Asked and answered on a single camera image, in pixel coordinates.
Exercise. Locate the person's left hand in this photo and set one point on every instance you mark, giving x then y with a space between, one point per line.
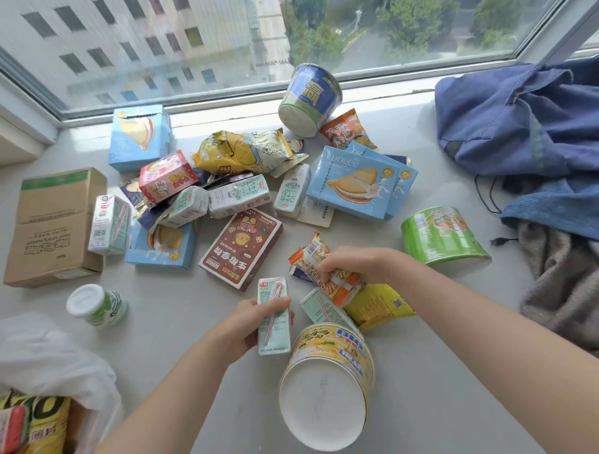
241 327

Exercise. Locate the person's right hand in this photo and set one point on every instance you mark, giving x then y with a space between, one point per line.
369 264

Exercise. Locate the person's left thumb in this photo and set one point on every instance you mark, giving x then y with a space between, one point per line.
274 305

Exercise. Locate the person's right thumb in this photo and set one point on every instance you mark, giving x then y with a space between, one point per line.
334 275

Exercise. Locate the pale green milk carton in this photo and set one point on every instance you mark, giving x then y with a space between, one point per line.
292 189
276 329
108 224
189 205
238 196
323 309

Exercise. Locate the orange striped snack packet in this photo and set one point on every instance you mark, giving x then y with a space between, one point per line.
311 255

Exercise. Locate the person's left forearm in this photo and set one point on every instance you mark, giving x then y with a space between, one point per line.
168 397

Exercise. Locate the person's right forearm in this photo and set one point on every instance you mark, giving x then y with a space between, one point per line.
496 355

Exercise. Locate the dark blue small packet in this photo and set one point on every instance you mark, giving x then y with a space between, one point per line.
299 275

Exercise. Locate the yellow snack packet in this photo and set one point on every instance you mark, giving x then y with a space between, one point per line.
379 304

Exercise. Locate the maroon cartoon biscuit box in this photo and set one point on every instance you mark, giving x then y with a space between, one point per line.
241 248

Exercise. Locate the light blue biscuit box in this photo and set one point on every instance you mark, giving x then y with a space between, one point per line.
161 248
138 138
406 180
348 184

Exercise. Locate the yellow instant noodle bowl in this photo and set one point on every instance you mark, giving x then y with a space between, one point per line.
323 397

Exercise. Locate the green instant noodle bowl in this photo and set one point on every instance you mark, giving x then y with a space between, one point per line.
440 234

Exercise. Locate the beige small sachet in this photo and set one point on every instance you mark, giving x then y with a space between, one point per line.
292 161

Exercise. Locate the yellow cartoon snack bag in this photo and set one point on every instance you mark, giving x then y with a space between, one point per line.
241 152

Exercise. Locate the pink cartoon snack box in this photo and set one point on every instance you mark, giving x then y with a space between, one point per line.
168 177

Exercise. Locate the white green-label yogurt bottle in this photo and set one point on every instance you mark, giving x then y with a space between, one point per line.
96 305

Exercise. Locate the blue instant noodle cup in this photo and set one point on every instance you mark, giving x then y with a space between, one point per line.
309 98

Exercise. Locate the grey fleece blanket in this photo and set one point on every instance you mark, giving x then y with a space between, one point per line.
561 280

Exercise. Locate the white plastic bag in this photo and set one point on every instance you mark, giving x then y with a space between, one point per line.
51 355

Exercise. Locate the blue cloth bag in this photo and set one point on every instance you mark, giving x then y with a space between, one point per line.
510 121

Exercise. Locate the blue towel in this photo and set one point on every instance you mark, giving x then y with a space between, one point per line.
557 203

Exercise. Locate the brown cardboard box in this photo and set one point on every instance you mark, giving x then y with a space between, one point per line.
51 224

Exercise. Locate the grey framed window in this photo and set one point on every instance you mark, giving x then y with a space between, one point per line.
234 46

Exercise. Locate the yellow chip bag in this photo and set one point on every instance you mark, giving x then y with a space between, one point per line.
47 421

